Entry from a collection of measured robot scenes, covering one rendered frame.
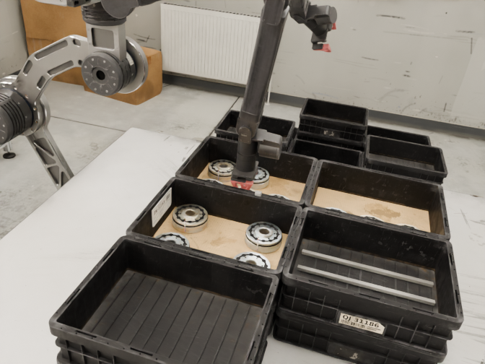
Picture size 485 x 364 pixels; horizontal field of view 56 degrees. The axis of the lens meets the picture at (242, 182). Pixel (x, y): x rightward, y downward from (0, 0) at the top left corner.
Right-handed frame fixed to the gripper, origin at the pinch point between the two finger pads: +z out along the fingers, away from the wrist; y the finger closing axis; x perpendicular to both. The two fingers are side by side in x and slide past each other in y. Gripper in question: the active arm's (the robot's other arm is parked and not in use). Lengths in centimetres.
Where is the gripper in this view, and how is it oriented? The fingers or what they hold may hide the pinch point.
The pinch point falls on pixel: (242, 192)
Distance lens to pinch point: 142.0
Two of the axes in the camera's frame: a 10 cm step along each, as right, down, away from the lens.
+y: 2.2, -5.1, 8.3
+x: -9.7, -1.9, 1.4
